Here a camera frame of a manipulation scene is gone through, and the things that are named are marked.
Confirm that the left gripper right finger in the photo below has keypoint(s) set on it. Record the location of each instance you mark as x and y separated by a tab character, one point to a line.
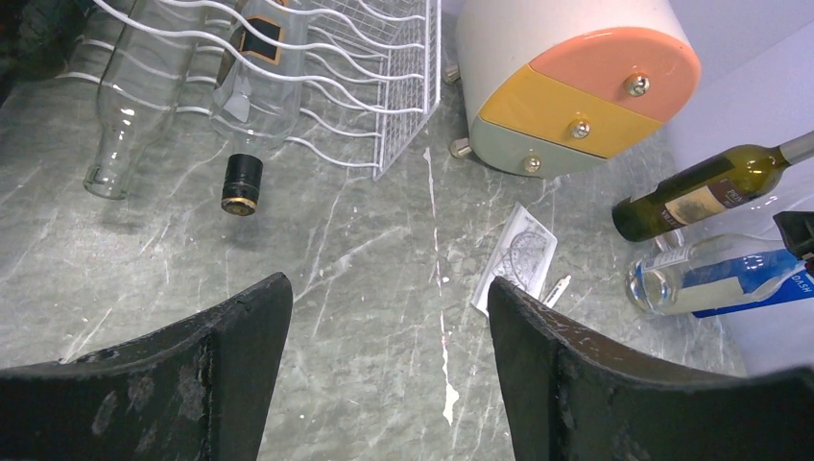
572	393

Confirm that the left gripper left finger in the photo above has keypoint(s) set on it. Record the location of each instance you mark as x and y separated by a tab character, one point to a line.
199	389

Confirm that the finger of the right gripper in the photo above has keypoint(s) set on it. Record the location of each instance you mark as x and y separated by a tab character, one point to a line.
796	231

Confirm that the blue clear square bottle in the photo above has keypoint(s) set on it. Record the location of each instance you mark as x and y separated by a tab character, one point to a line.
757	280

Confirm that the dark green wine bottle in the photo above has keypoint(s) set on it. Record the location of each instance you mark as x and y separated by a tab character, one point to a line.
727	180

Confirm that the clear bottle cream label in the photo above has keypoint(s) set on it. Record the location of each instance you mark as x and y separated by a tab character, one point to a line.
655	284

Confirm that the clear bottle black-gold label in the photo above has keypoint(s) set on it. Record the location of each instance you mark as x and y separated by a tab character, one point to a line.
257	113

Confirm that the clear open-neck bottle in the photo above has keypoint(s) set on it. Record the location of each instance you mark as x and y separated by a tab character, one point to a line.
139	91

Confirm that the white pink-tipped marker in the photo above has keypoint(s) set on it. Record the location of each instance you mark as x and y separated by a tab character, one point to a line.
557	291

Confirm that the ruler set plastic package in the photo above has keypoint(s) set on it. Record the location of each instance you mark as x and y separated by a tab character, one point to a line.
522	255

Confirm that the cream drawer cabinet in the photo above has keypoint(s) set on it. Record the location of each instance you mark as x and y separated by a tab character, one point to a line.
557	87

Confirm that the white wire wine rack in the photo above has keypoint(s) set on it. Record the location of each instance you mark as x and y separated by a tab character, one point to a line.
371	76

